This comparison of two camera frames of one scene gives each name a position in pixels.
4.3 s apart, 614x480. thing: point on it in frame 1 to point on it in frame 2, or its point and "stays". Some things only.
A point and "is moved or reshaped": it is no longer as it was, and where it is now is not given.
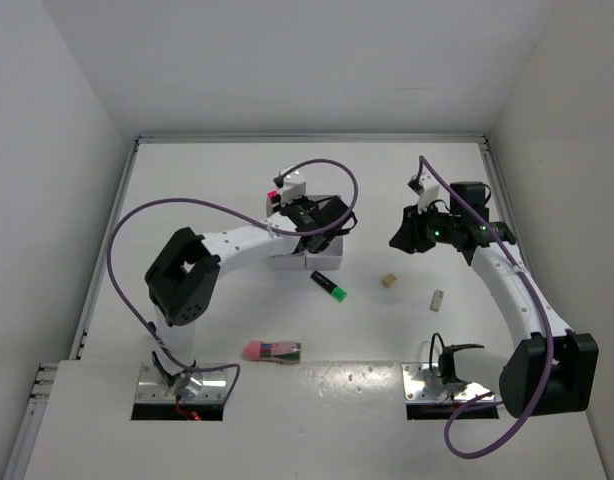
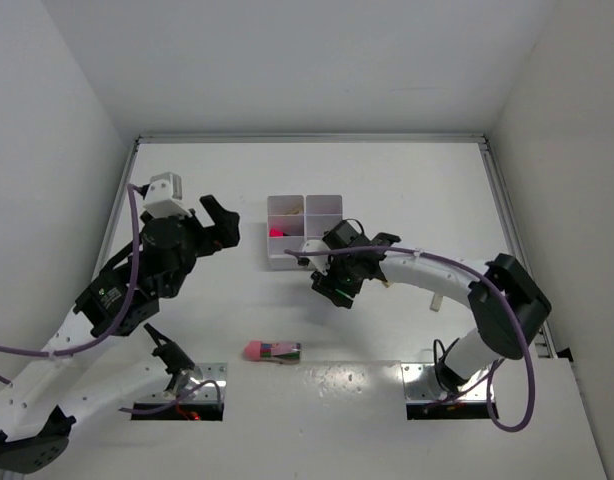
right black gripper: (409, 236) to (327, 285)
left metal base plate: (152, 388) stays
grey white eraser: (436, 300) stays
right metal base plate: (422, 386) stays
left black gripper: (301, 201) to (225, 231)
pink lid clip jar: (278, 352) stays
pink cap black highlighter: (275, 199) is moved or reshaped
